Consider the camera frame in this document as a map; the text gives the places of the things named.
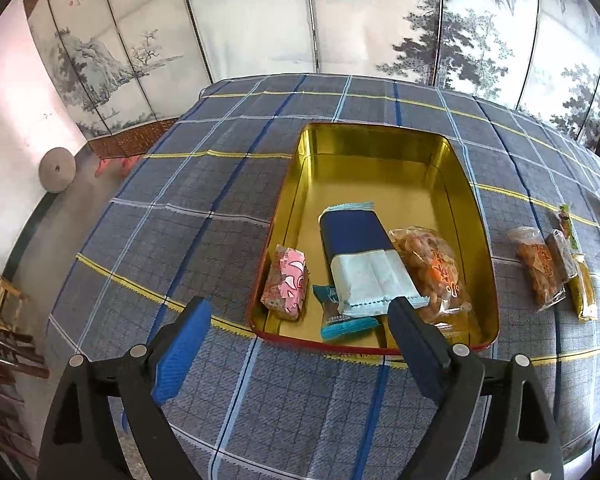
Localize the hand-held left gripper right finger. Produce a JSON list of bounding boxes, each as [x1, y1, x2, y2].
[[387, 296, 566, 480]]

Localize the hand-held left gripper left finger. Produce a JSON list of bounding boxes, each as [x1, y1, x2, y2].
[[37, 296, 213, 480]]

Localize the teal candy packet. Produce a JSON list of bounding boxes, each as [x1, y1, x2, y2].
[[312, 284, 382, 342]]

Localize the fried twist snack packet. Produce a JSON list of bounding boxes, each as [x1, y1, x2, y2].
[[387, 226, 476, 333], [509, 226, 567, 312]]

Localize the blue and white snack packet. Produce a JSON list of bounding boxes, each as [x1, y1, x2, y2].
[[318, 201, 430, 318]]

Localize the pink snack packet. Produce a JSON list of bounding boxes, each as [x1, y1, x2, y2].
[[260, 245, 311, 320]]

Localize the red tin box gold inside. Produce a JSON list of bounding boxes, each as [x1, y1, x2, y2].
[[246, 122, 500, 357]]

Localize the yellow snack packet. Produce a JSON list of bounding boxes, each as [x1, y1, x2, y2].
[[567, 252, 598, 322]]

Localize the green stick snack packet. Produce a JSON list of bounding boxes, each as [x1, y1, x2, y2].
[[557, 203, 581, 251]]

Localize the blue plaid tablecloth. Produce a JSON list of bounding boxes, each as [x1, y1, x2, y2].
[[45, 74, 600, 480]]

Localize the dark wooden chair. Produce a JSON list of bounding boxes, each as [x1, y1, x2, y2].
[[0, 305, 50, 466]]

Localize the round stone disc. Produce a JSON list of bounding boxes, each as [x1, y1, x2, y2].
[[39, 147, 77, 194]]

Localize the painted folding screen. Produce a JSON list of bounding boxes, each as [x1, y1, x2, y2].
[[25, 0, 600, 161]]

